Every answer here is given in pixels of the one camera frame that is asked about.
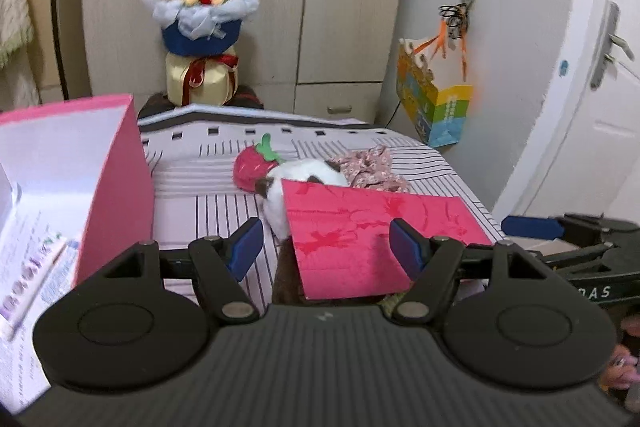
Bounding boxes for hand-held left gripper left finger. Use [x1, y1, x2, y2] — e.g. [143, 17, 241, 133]
[102, 217, 264, 325]

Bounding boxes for wall hook with hair ties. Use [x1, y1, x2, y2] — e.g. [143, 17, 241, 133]
[439, 0, 477, 40]

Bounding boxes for white printed leaflet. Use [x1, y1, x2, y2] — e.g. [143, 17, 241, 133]
[0, 167, 81, 413]

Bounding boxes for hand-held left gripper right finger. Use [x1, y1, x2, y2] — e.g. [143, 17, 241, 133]
[389, 218, 551, 327]

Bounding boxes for striped bed sheet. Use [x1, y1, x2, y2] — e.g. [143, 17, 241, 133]
[137, 103, 506, 308]

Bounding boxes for cream knitted pants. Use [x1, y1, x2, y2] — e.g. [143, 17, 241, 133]
[0, 57, 41, 108]

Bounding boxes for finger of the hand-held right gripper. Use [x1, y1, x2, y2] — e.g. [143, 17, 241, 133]
[501, 214, 568, 241]
[537, 244, 615, 269]

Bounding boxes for white door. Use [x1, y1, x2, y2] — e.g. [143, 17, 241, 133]
[492, 0, 640, 228]

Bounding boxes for white brown-eared plush toy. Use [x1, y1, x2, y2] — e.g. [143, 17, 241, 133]
[255, 158, 351, 305]

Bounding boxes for dark stool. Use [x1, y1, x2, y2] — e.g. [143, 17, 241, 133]
[137, 86, 264, 120]

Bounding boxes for pink floral scrunchie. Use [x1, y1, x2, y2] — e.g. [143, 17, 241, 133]
[327, 146, 411, 194]

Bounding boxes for person's right hand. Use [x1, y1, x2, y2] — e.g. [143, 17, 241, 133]
[602, 314, 640, 390]

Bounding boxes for silver door handle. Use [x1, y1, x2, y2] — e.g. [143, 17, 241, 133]
[590, 2, 635, 88]

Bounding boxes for red strawberry plush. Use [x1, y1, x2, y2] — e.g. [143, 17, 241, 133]
[233, 134, 286, 192]

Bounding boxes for colourful paper gift bag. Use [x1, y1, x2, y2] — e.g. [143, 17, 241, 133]
[396, 19, 474, 149]

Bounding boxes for pink cardboard box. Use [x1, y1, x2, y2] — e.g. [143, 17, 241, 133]
[0, 94, 156, 413]

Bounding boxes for cream gift box red ribbon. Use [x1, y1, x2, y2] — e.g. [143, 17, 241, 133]
[165, 47, 240, 108]

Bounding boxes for yellow and blue flower bouquet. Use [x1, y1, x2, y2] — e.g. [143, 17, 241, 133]
[141, 0, 260, 56]

